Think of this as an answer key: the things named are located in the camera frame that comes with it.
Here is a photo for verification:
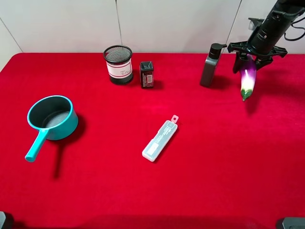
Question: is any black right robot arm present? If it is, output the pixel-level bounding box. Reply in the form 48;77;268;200
227;0;305;73

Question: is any teal saucepan with handle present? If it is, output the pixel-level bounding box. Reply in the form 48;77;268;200
25;95;79;162

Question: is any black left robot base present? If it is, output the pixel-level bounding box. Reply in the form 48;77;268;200
0;211;14;229

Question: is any purple toy eggplant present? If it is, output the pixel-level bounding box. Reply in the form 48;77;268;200
239;54;256;101

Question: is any dark grey pump bottle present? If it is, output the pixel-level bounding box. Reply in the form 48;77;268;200
200;43;227;87

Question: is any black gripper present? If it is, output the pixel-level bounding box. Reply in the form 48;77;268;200
227;41;287;73

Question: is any small black box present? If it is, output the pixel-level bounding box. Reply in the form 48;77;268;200
140;61;154;88

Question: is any clear plastic case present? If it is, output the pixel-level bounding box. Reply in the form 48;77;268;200
142;115;179;162

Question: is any black mesh pen holder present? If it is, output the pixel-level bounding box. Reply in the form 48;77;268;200
103;45;133;85

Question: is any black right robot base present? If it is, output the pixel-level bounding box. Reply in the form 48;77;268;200
276;217;305;229

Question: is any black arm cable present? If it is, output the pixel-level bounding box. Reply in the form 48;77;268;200
283;14;305;41

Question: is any red tablecloth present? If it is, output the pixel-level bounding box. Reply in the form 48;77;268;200
0;53;305;229

